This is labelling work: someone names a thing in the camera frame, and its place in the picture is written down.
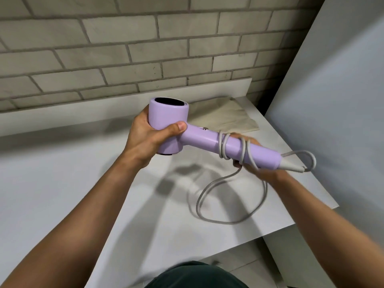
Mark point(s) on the person's left hand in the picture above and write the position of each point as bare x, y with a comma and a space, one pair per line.
142, 140

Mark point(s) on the person's right hand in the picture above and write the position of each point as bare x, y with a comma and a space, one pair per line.
264, 173

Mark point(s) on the person's left thumb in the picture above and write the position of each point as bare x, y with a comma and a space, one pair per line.
175, 129

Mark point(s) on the person's right fingers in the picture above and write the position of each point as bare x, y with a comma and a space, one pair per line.
243, 137

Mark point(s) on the purple hair dryer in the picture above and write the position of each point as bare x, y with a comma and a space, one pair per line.
168, 113

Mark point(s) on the person's right forearm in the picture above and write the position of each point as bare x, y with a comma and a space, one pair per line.
330, 227

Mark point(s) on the person's left forearm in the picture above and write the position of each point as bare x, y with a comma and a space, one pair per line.
78, 221

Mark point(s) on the beige cloth bag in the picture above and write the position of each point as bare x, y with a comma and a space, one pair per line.
228, 116

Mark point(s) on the white panel board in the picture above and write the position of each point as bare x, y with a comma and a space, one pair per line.
345, 101

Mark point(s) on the dark green clothing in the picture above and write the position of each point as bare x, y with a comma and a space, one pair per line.
201, 275

